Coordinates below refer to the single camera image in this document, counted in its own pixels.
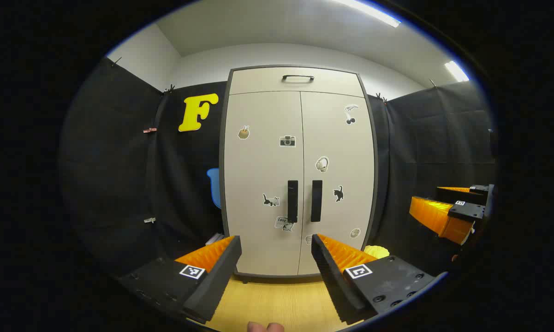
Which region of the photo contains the long ceiling light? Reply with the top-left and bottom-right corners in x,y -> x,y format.
337,0 -> 401,27

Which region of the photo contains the black backdrop cloth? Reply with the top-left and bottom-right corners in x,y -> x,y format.
60,56 -> 496,277

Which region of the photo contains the yellow bumpy toy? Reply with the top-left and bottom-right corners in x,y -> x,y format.
363,245 -> 390,259

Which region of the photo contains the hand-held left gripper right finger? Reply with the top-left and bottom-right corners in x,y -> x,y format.
311,233 -> 448,325

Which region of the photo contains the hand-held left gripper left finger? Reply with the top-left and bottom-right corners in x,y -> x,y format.
119,236 -> 242,324

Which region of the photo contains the cabinet door with headphone sticker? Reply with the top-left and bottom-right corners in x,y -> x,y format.
298,91 -> 376,276

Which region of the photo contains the double-door shoe cabinet body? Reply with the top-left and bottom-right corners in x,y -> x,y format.
219,65 -> 380,283

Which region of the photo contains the cabinet door with camera sticker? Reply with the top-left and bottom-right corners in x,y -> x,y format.
224,91 -> 304,277

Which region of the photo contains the short ceiling light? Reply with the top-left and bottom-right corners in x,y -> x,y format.
445,61 -> 470,83

